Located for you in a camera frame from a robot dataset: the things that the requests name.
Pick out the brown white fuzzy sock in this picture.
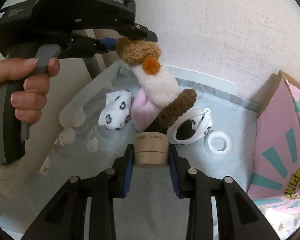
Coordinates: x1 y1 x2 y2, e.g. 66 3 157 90
115 37 197 128

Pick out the pink fuzzy sock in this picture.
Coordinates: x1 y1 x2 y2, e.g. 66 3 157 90
131 88 159 132

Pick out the beige round tape roll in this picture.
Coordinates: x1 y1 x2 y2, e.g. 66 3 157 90
134 132 169 168

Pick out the person's left hand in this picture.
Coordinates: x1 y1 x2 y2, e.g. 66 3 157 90
0 56 61 148

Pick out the pink lined cardboard box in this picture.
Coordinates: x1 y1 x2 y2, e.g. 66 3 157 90
247 69 300 240

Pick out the floral blue cloth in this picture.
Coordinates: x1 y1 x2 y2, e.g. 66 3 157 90
35 78 257 239

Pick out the white fleece sleeve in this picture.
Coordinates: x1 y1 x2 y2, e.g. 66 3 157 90
0 164 16 216

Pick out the white panda print sock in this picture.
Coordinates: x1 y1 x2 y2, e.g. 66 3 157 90
98 90 132 131

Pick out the white tape ring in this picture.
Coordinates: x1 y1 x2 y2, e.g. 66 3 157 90
204 129 233 158

